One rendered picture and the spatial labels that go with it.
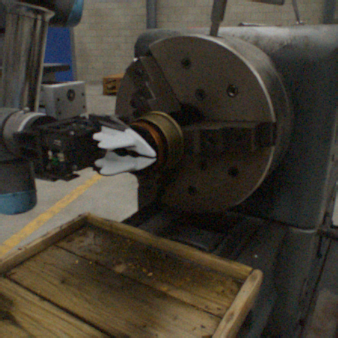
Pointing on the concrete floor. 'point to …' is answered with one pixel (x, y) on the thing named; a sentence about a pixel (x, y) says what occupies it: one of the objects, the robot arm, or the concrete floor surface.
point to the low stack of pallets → (111, 84)
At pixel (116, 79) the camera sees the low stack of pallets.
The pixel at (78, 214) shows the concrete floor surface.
